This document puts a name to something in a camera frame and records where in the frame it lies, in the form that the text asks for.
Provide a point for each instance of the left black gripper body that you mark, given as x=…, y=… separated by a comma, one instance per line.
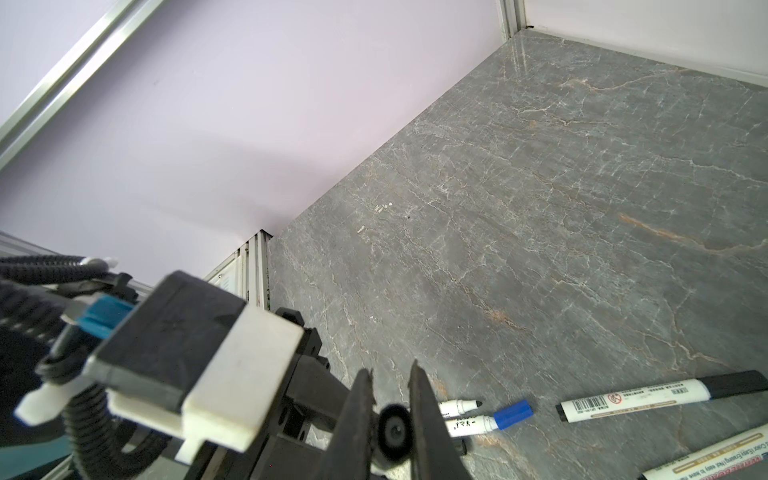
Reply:
x=262, y=383

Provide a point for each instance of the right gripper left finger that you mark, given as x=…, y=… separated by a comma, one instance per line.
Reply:
x=354, y=432

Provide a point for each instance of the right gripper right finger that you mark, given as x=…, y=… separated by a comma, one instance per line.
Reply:
x=434, y=455

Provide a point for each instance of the white marker pen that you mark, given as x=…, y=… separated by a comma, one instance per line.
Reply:
x=450, y=409
x=718, y=460
x=661, y=396

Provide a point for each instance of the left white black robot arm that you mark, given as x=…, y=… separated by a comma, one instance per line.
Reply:
x=24, y=384

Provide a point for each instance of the blue capped whiteboard marker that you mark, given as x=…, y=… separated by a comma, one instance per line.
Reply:
x=483, y=424

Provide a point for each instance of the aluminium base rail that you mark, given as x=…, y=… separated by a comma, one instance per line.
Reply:
x=245, y=272

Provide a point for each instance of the aluminium frame profile back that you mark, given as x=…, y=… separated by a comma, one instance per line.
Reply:
x=725, y=38

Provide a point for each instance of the aluminium frame profile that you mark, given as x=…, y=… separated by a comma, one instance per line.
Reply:
x=725, y=38
x=91, y=52

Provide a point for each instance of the aluminium frame profile left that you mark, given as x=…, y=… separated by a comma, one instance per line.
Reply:
x=91, y=52

